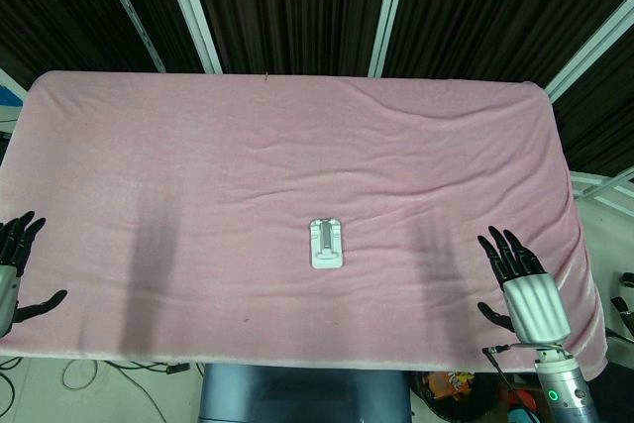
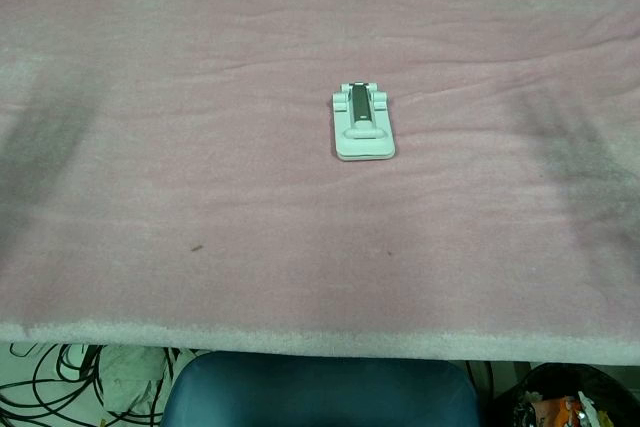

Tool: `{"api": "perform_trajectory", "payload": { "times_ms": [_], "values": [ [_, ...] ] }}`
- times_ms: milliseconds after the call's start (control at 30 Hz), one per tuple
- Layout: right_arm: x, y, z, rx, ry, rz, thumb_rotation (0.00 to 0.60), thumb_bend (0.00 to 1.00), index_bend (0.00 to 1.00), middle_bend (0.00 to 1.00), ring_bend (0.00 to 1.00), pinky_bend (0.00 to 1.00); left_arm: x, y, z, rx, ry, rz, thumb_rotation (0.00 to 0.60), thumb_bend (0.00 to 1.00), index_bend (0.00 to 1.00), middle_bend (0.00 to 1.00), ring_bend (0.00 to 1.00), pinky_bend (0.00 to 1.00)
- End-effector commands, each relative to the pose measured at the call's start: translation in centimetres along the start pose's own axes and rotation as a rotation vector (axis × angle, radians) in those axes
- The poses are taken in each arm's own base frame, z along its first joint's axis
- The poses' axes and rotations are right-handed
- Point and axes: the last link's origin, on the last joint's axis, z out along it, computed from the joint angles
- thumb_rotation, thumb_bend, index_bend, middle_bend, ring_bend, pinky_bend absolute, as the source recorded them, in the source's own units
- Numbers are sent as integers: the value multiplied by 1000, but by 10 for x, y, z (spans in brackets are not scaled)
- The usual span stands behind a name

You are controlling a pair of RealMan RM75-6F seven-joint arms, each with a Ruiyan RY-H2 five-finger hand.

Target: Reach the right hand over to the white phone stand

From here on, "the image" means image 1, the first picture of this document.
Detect black floor cable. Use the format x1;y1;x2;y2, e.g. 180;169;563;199
96;358;172;373

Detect pink plush table cloth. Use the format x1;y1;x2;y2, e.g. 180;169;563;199
0;70;609;378

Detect white aluminium frame bar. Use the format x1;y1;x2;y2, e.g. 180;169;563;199
545;0;634;104
368;0;414;78
158;0;223;74
89;0;166;73

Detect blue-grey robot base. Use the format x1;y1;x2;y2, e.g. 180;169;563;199
197;363;414;423

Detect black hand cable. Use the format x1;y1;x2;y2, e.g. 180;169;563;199
481;342;535;423

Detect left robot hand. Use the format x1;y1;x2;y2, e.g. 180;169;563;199
0;210;68;338

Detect black equipment with straps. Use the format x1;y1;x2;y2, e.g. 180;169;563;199
604;271;634;345

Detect black bin with colourful wrappers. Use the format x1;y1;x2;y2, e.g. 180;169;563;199
413;369;516;423

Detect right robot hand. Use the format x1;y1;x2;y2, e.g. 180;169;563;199
476;225;570;345

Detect dark curtain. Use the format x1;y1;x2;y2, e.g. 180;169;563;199
0;0;634;176

